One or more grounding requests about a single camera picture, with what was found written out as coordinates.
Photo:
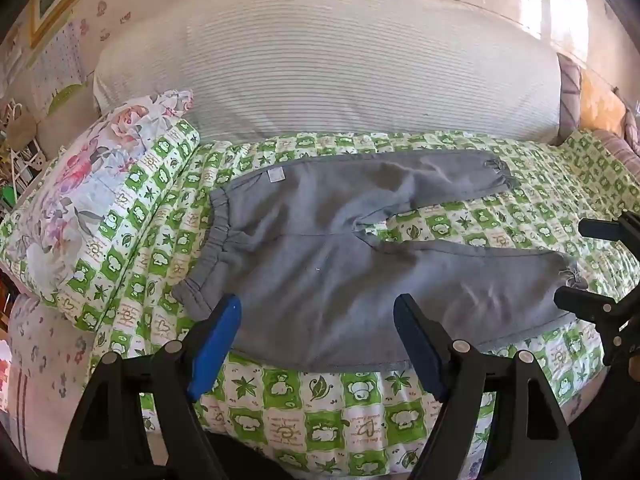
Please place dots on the green patterned blanket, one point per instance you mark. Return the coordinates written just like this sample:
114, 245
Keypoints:
310, 410

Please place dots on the pink striped cushion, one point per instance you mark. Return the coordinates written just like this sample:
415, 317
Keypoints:
627, 150

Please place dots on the grey pants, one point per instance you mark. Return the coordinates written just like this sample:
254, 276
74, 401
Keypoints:
325, 255

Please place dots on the pink floral bed sheet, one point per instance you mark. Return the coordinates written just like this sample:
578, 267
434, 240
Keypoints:
45, 360

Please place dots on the orange cushion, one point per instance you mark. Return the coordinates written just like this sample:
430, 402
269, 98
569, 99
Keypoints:
600, 102

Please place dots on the wall chart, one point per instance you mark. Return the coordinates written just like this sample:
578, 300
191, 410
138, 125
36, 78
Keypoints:
57, 67

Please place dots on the floral pillow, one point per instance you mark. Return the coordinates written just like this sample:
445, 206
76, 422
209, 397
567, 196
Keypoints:
85, 180

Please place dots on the purple plaid cushion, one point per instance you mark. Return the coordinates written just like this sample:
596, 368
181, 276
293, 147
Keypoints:
569, 95

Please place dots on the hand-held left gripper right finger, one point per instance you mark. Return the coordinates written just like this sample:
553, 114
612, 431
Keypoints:
419, 345

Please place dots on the gold picture frame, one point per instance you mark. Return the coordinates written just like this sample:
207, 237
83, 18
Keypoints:
60, 0

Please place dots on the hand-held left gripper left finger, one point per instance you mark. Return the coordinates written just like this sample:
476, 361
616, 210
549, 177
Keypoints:
216, 345

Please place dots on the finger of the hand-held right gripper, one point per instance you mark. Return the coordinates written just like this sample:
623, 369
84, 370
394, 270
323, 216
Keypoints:
590, 304
607, 227

